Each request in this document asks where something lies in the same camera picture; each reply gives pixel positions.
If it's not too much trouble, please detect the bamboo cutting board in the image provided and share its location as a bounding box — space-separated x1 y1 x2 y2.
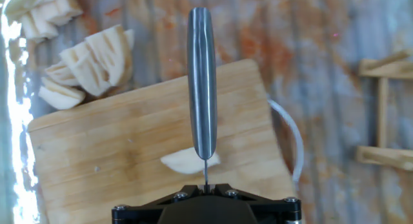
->
27 58 299 224

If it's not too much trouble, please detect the steel cleaver knife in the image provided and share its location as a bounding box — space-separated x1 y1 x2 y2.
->
186 6 218 187

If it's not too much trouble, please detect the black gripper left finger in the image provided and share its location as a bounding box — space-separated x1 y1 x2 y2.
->
111 183 207 224

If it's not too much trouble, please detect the marble pattern plastic sheet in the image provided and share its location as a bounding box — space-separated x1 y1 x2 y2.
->
0 0 413 224

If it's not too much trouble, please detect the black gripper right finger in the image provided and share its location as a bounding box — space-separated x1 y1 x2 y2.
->
206 183 303 224

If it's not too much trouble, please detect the cut lotus root piece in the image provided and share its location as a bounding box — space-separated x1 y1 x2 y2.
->
44 60 81 87
84 23 136 88
48 0 84 27
59 41 113 98
18 11 59 43
4 0 67 23

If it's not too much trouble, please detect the metal bowl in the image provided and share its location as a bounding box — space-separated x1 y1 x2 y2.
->
266 97 305 183

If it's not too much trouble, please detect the flat lotus root slice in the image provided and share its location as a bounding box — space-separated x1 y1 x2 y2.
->
37 76 86 111

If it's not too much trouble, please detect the wooden peg rack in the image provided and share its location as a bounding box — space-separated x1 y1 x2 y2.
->
356 49 413 172

